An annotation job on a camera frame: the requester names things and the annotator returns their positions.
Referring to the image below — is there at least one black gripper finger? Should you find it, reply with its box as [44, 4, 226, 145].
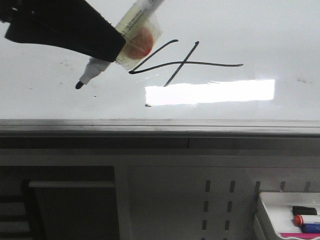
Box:
[0, 0, 126, 62]

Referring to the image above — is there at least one white marker with taped magnet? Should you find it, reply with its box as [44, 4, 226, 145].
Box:
[75, 0, 166, 90]

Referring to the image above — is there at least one white whiteboard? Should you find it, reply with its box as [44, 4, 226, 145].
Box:
[0, 0, 320, 121]

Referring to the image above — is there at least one white slotted pegboard panel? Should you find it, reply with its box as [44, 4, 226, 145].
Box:
[127, 166, 320, 240]

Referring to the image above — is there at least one white plastic tray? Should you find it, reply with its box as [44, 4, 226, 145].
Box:
[253, 192, 320, 240]

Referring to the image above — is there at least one black capped marker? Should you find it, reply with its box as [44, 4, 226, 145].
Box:
[292, 205, 318, 216]

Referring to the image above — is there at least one red capped marker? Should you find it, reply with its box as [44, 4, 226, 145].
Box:
[293, 214, 320, 227]

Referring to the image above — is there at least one blue capped marker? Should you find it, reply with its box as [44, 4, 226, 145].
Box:
[300, 223, 320, 234]

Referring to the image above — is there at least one pink item in tray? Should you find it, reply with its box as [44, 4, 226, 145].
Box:
[279, 232, 320, 240]

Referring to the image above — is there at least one grey whiteboard frame rail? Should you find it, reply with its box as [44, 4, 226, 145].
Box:
[0, 119, 320, 151]

